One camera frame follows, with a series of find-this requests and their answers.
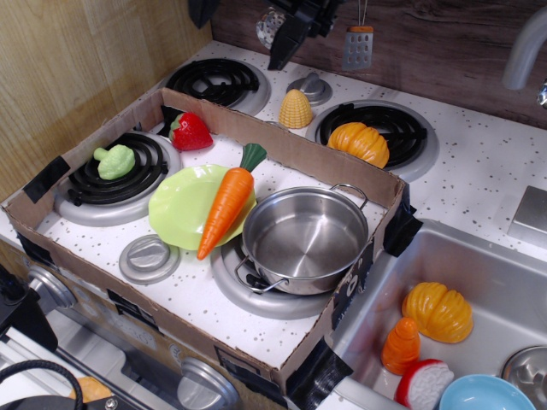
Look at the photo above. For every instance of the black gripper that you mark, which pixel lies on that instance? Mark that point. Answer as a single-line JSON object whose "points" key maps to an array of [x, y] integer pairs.
{"points": [[309, 18]]}

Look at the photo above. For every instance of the light green plastic plate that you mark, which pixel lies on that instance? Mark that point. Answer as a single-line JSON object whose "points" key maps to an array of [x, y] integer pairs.
{"points": [[179, 207]]}

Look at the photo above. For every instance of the orange toy carrot piece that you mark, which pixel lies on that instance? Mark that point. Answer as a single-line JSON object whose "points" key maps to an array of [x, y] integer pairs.
{"points": [[402, 347]]}

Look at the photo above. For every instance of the silver slotted ladle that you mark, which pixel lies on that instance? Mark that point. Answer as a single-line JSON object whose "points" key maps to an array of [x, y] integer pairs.
{"points": [[267, 26]]}

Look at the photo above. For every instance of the back left black burner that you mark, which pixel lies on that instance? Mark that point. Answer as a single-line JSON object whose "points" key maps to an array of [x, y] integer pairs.
{"points": [[232, 84]]}

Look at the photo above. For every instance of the black burner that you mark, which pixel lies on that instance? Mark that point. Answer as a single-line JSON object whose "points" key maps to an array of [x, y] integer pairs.
{"points": [[232, 84], [85, 199], [411, 139]]}

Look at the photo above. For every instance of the silver stove knob back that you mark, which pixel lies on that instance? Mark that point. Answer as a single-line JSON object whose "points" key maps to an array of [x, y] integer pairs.
{"points": [[317, 90]]}

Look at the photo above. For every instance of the silver stove knob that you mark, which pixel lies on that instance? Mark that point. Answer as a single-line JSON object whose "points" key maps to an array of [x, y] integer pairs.
{"points": [[148, 260], [317, 90]]}

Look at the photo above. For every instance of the yellow toy corn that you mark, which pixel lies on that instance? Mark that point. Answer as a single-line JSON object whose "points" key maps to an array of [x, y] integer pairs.
{"points": [[295, 111]]}

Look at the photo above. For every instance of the silver toy spatula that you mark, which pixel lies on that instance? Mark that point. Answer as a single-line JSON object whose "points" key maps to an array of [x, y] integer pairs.
{"points": [[358, 42]]}

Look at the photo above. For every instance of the red toy strawberry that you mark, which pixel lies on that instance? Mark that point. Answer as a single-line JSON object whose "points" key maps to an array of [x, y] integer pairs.
{"points": [[188, 132]]}

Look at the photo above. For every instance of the orange toy pumpkin on stove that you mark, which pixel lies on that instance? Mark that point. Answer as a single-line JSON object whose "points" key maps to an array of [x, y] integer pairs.
{"points": [[361, 141]]}

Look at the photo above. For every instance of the green toy broccoli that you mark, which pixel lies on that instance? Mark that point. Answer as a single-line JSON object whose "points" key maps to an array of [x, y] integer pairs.
{"points": [[114, 163]]}

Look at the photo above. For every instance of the back right black burner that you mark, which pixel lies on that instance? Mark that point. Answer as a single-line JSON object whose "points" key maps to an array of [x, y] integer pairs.
{"points": [[411, 139]]}

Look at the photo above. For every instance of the stainless steel pot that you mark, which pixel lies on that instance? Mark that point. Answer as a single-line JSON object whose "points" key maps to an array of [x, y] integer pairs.
{"points": [[303, 240]]}

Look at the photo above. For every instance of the front left black burner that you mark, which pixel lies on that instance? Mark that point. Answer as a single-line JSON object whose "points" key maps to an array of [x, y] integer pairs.
{"points": [[85, 199]]}

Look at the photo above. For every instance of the silver stove knob front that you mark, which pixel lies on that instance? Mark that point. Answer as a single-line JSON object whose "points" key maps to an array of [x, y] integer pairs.
{"points": [[148, 260]]}

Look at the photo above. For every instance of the front right grey burner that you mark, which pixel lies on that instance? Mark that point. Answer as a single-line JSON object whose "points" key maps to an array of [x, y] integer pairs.
{"points": [[235, 275]]}

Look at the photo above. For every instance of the grey faucet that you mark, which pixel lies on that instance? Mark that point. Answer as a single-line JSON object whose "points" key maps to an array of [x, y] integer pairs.
{"points": [[525, 51]]}

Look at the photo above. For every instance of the brown cardboard fence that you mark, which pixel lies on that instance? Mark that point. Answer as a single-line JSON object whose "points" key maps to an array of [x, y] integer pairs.
{"points": [[196, 313]]}

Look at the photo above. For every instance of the silver oven knob left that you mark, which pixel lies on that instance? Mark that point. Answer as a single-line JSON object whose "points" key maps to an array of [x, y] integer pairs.
{"points": [[52, 292]]}

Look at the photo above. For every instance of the silver oven knob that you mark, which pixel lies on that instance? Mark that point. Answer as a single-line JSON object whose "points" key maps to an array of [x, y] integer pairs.
{"points": [[202, 387], [52, 292]]}

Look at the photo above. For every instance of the grey metal block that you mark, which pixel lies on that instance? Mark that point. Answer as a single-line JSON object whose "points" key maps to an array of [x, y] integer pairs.
{"points": [[529, 221]]}

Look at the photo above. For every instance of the orange toy pumpkin in sink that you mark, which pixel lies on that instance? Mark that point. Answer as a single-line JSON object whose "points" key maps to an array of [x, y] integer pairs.
{"points": [[441, 314]]}

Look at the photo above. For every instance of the black device at left edge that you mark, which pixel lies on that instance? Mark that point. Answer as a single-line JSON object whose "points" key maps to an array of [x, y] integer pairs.
{"points": [[20, 310]]}

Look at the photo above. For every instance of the silver oven knob right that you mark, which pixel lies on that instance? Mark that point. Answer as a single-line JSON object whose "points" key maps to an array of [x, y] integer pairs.
{"points": [[202, 387]]}

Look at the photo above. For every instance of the steel sink basin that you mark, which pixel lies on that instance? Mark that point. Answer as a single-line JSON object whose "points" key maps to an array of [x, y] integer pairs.
{"points": [[506, 290]]}

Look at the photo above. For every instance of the yellow sponge piece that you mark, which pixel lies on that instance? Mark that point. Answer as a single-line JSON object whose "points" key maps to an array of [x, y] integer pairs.
{"points": [[93, 390]]}

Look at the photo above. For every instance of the red white toy mushroom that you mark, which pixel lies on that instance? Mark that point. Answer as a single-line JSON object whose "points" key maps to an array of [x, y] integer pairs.
{"points": [[423, 384]]}

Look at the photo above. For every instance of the light blue bowl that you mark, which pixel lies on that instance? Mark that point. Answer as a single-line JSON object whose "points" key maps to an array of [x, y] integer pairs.
{"points": [[483, 392]]}

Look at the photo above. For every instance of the silver sink drain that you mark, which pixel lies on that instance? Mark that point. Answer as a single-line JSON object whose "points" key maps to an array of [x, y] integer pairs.
{"points": [[526, 370]]}

